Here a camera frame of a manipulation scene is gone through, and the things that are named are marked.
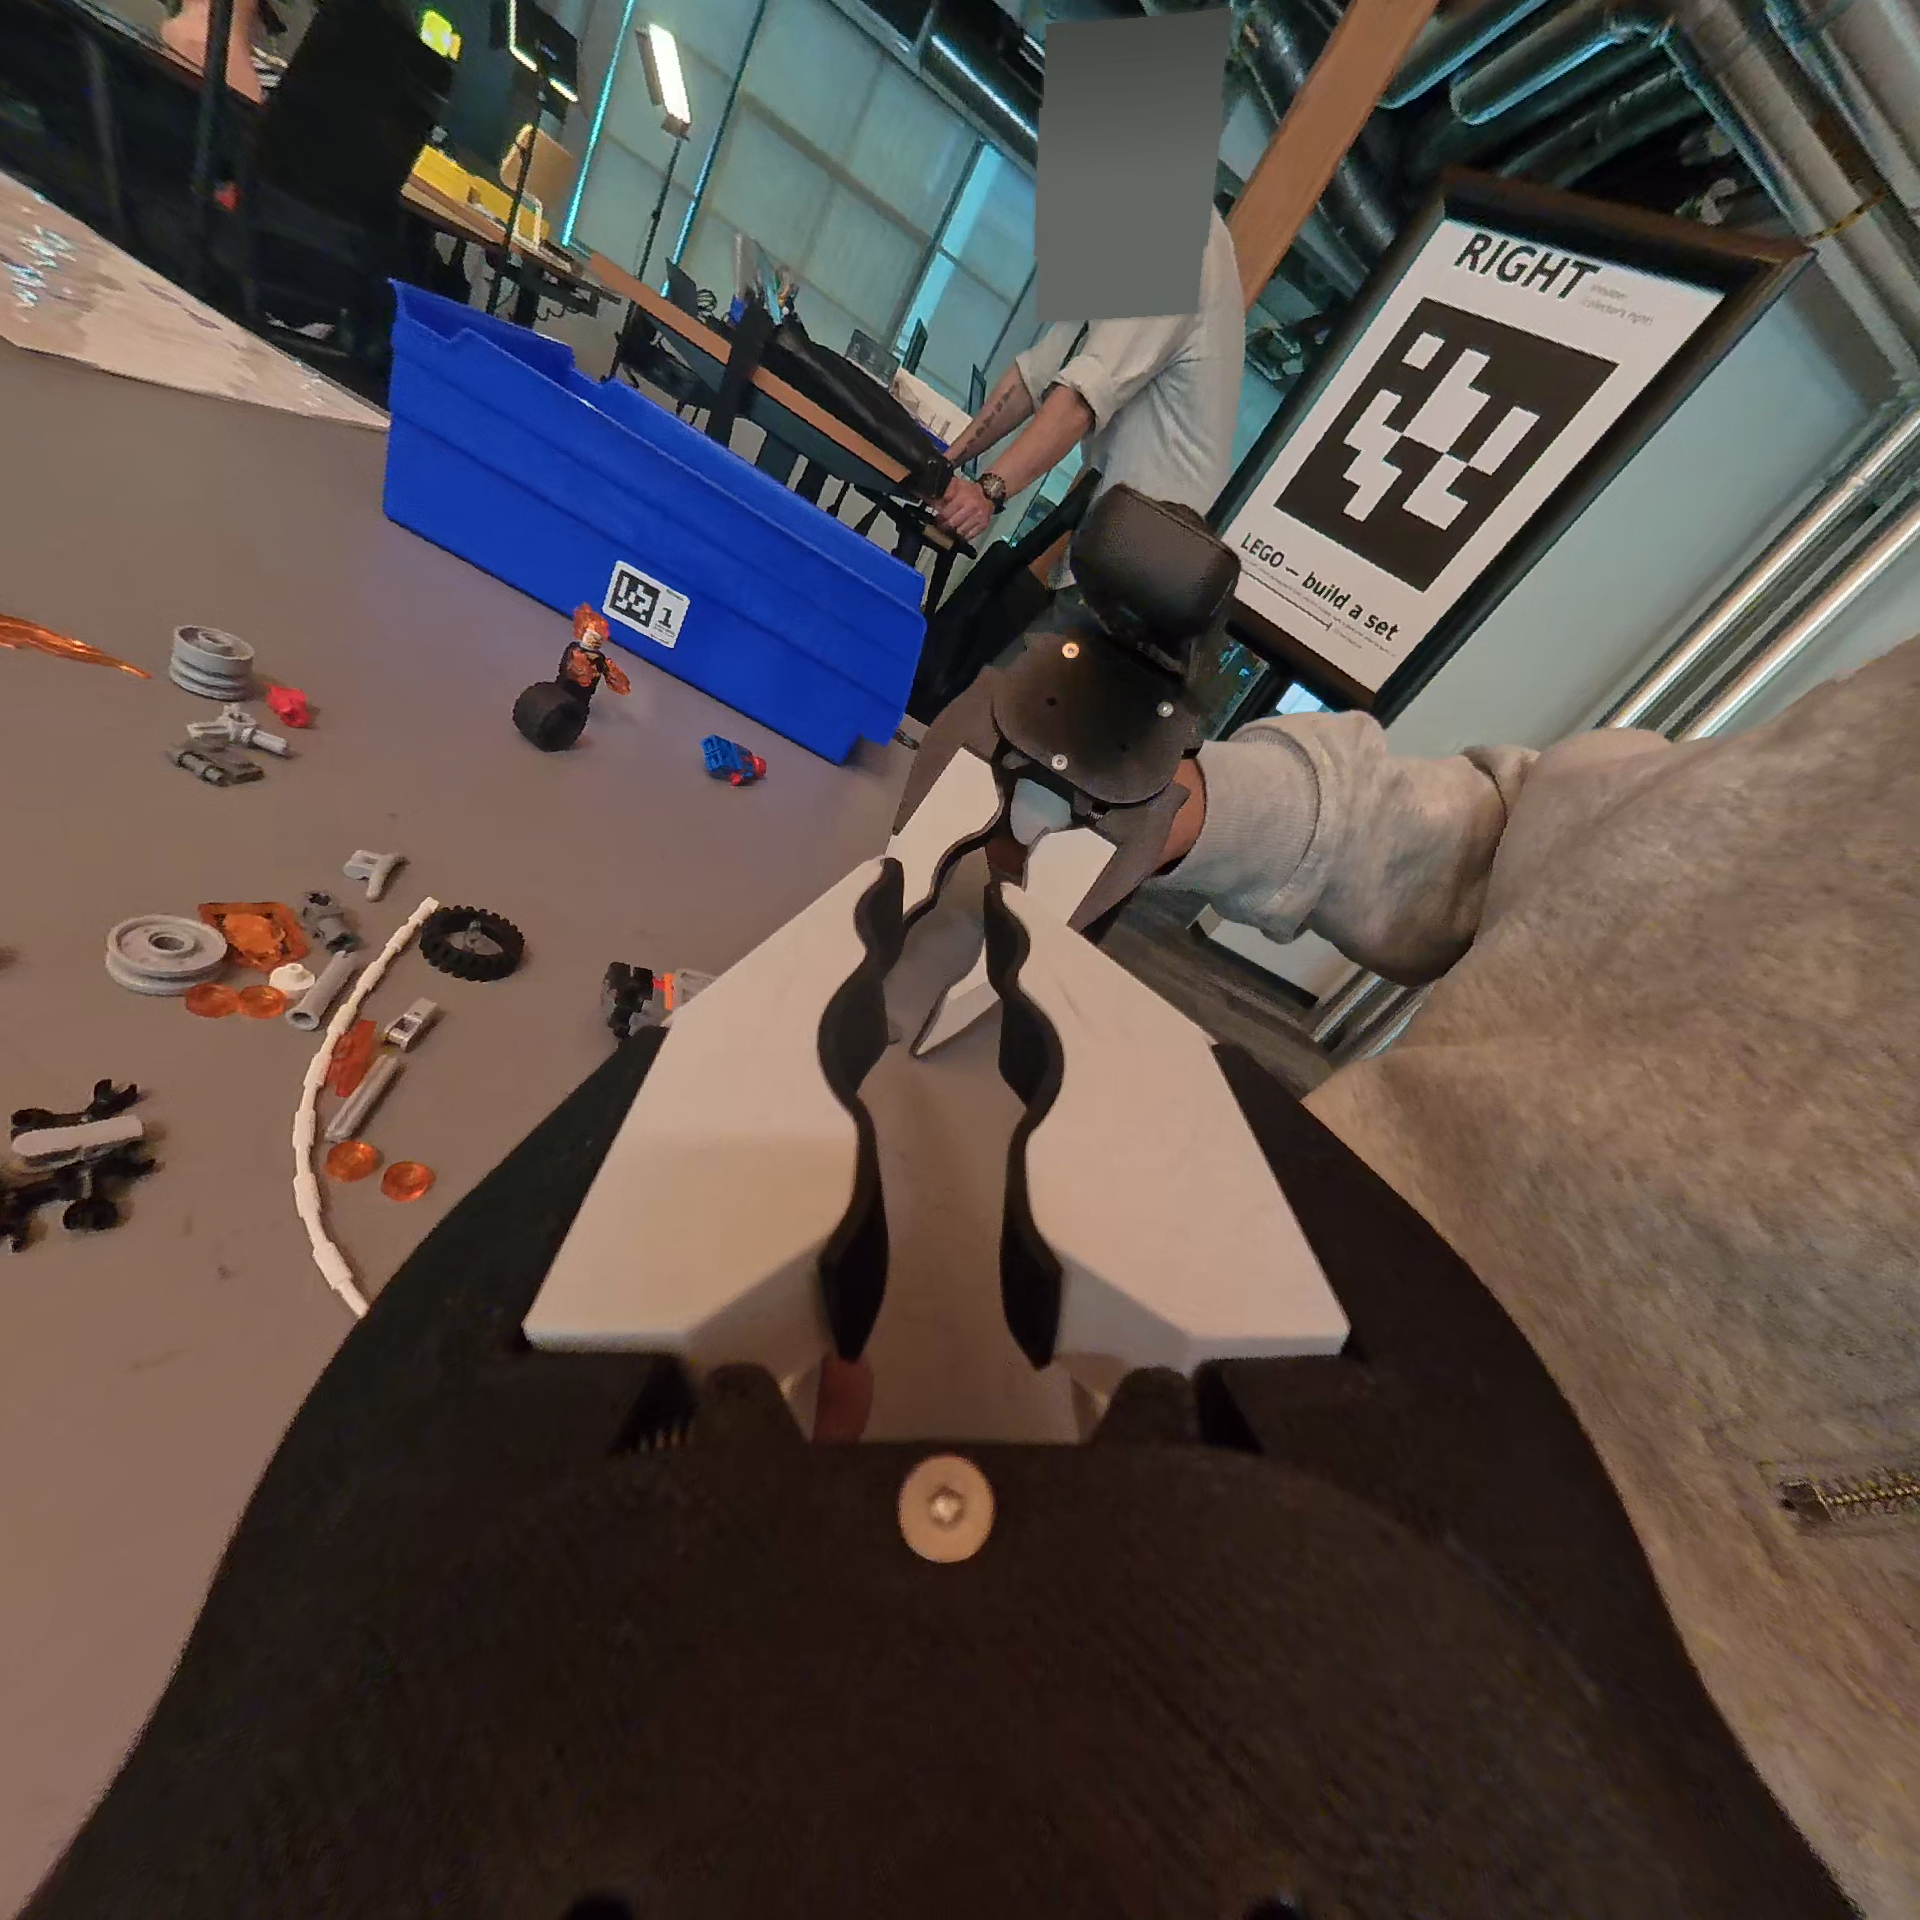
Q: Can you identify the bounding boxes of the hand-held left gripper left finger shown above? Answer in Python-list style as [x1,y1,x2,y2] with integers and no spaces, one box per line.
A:
[521,855,910,1374]

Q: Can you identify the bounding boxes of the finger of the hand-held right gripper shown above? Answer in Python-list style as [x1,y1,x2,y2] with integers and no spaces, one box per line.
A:
[887,747,1009,914]
[900,885,994,1055]

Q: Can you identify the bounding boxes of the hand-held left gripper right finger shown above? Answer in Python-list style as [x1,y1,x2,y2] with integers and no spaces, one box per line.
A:
[982,885,1352,1394]

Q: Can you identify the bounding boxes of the grey black lego assembly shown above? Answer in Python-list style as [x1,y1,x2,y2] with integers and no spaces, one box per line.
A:
[604,960,720,1040]

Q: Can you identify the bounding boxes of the person's right forearm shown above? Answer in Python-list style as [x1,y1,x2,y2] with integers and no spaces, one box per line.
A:
[1161,709,1537,989]

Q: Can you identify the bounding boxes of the black treaded lego tire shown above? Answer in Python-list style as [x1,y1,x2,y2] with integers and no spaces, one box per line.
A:
[418,902,528,984]

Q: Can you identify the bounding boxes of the lego minifigure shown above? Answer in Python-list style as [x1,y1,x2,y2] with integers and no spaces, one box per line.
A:
[557,603,633,703]

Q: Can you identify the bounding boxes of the black lego claw piece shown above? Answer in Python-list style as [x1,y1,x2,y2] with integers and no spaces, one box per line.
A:
[9,1078,141,1135]
[0,1152,159,1256]

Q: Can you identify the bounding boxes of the black office chair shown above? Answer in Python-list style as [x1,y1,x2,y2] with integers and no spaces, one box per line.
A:
[912,471,1087,735]

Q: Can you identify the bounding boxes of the black bag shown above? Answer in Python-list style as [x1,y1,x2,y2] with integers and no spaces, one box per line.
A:
[744,310,956,496]

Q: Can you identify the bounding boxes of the framed marker sign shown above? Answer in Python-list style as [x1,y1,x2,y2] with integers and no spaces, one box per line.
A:
[1206,164,1820,720]

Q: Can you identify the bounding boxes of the orange transparent shield tile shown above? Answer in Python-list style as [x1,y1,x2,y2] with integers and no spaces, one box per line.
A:
[196,898,312,972]

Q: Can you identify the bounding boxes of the background wooden desk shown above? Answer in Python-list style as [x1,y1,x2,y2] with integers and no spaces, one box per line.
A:
[575,251,962,565]

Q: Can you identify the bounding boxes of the blue plastic bin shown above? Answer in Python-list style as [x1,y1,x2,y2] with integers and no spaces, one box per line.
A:
[383,276,928,767]

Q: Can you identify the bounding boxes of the flat grey pulley wheel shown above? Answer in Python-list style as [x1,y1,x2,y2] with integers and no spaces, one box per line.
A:
[103,911,228,998]

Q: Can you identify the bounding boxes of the wooden beam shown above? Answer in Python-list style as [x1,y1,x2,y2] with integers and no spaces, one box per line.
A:
[1222,0,1445,309]

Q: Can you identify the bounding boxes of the metal railing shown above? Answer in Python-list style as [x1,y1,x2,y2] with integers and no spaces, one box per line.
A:
[1598,398,1920,735]

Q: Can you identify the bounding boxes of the light panel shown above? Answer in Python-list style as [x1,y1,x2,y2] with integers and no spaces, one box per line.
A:
[636,23,697,143]

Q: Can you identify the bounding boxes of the yellow storage bins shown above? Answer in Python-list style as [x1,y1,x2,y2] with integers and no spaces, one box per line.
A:
[406,141,530,213]

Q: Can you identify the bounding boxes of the long orange flame piece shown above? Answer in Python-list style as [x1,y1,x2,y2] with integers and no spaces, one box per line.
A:
[0,612,153,682]

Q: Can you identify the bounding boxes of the metal ceiling pipes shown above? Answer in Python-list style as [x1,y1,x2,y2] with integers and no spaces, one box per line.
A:
[1230,0,1920,250]

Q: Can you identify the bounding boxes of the printed board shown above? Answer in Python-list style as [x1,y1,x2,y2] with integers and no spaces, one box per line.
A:
[0,166,394,434]

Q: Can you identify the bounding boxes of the white ribbed flexible hose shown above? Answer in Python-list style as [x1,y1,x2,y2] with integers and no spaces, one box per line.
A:
[290,895,440,1320]

